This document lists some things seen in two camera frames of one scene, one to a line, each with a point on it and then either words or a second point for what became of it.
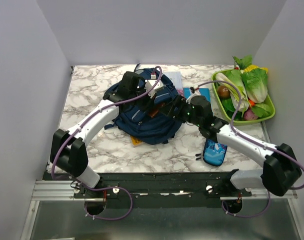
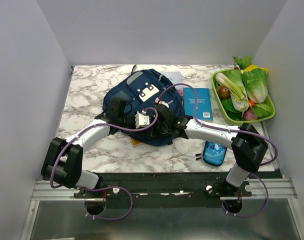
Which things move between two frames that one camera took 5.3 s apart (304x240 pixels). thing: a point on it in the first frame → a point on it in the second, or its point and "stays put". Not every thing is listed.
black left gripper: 149,104 → 133,116
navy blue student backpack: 138,96 stays put
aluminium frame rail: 50,191 stays put
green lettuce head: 255,80 stays put
